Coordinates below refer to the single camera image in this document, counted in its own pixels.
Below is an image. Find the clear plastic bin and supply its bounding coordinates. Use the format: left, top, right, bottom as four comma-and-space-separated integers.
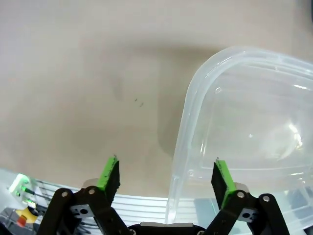
165, 45, 313, 232

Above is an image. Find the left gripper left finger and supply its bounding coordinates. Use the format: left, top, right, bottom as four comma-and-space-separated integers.
36, 154, 131, 235

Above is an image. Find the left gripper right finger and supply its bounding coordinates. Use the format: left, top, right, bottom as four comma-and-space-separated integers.
202, 157, 292, 235

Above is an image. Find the white power adapter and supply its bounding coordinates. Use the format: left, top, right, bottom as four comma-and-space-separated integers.
6, 172, 37, 204

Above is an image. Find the yellow red emergency stop button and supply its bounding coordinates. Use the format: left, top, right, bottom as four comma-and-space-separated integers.
14, 206, 40, 229

